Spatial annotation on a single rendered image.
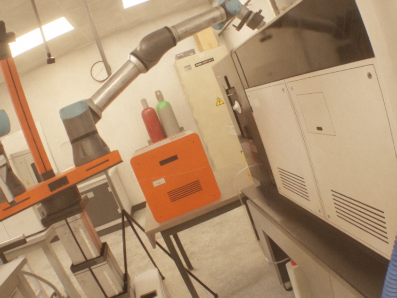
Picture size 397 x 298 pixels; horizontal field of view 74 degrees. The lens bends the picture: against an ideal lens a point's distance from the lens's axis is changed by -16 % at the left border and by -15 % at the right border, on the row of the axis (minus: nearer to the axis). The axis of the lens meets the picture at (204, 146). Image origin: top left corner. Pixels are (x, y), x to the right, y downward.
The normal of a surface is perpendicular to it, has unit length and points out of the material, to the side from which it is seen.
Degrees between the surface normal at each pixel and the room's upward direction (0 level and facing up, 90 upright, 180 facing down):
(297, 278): 90
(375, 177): 90
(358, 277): 0
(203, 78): 90
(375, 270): 0
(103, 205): 90
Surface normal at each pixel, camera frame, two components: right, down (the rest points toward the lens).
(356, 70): -0.92, 0.37
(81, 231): 0.23, 0.07
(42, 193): 0.63, -0.11
